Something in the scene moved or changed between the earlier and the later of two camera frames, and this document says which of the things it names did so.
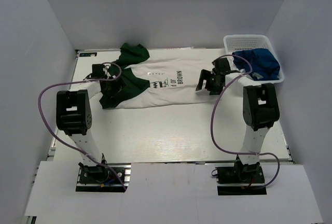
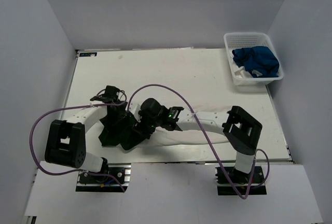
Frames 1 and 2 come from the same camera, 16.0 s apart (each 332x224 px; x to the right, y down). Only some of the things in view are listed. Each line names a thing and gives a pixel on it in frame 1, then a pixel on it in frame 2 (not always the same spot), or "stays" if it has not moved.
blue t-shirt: [263, 61] stays
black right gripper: [206, 74] to [140, 127]
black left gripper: [118, 87] to [109, 123]
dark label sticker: [87, 54] stays
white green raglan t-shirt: [166, 82] to [187, 137]
